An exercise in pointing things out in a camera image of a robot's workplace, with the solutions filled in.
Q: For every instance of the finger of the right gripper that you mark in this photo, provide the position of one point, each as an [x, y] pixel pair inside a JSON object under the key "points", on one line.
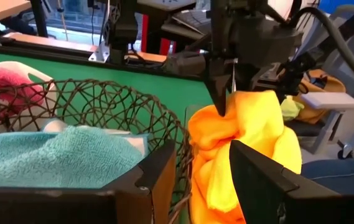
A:
{"points": [[251, 79], [220, 87]]}

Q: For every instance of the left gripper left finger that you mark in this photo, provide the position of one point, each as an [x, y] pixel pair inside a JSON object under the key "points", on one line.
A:
{"points": [[151, 186]]}

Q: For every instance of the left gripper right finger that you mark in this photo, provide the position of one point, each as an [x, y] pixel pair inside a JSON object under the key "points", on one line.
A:
{"points": [[263, 193]]}

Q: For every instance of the yellow microfiber towel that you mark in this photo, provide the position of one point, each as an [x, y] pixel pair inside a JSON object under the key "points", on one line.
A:
{"points": [[257, 118]]}

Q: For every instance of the teal microfiber towel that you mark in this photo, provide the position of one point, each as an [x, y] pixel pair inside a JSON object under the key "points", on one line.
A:
{"points": [[55, 158]]}

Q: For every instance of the orange microfiber towel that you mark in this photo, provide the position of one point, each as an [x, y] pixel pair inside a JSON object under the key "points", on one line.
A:
{"points": [[207, 130]]}

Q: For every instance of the round black woven basket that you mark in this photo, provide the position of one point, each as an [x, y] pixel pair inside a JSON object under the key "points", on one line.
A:
{"points": [[170, 118]]}

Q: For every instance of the black keyboard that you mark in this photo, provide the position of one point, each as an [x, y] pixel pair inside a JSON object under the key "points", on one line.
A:
{"points": [[192, 20]]}

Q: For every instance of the mustard yellow bag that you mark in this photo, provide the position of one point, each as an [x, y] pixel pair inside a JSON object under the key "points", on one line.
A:
{"points": [[319, 84]]}

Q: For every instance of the white chair armrest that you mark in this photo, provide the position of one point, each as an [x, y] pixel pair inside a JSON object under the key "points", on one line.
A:
{"points": [[329, 101]]}

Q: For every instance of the person's leg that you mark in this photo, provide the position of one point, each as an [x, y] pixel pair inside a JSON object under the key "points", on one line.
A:
{"points": [[344, 175]]}

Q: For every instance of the green table mat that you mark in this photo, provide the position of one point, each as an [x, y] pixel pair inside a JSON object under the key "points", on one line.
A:
{"points": [[133, 84]]}

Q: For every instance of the red metal table leg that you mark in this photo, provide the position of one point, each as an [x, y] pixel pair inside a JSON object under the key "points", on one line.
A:
{"points": [[145, 34]]}

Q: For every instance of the white plastic bin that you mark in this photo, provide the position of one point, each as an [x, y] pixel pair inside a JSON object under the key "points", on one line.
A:
{"points": [[15, 63]]}

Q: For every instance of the black desk leg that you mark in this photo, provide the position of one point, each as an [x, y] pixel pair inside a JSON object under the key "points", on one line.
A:
{"points": [[39, 18]]}

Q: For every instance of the silver corner bracket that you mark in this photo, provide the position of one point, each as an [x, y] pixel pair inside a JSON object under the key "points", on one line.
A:
{"points": [[99, 54]]}

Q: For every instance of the black aluminium table frame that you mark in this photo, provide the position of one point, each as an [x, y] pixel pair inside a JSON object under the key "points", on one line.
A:
{"points": [[40, 51]]}

